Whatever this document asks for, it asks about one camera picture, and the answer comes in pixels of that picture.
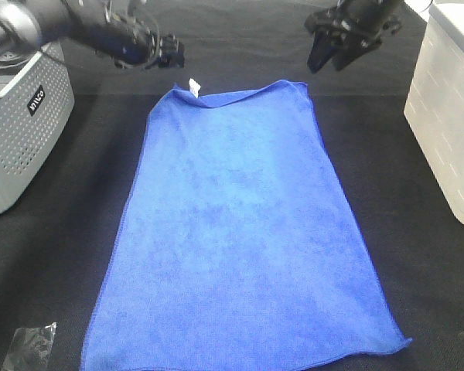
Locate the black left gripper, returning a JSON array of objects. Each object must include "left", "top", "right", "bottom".
[{"left": 96, "top": 7, "right": 185, "bottom": 69}]

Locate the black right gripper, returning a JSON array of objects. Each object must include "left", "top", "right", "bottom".
[{"left": 304, "top": 0, "right": 402, "bottom": 73}]

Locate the blue microfibre towel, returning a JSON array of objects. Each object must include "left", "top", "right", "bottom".
[{"left": 80, "top": 80, "right": 410, "bottom": 370}]

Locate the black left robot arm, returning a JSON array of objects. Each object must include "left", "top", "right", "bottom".
[{"left": 0, "top": 1, "right": 185, "bottom": 70}]

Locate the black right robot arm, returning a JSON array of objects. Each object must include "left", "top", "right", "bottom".
[{"left": 304, "top": 0, "right": 402, "bottom": 73}]

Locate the white towel care label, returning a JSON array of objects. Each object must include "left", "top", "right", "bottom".
[{"left": 189, "top": 78, "right": 201, "bottom": 98}]

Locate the white plastic storage basket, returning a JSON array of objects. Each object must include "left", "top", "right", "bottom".
[{"left": 404, "top": 1, "right": 464, "bottom": 225}]

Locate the grey perforated laundry basket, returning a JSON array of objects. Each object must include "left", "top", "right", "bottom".
[{"left": 0, "top": 43, "right": 74, "bottom": 214}]

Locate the black table cloth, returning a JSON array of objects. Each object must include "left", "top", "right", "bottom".
[{"left": 0, "top": 1, "right": 464, "bottom": 370}]

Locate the clear tape piece left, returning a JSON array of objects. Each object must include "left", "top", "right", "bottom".
[{"left": 1, "top": 322, "right": 57, "bottom": 371}]

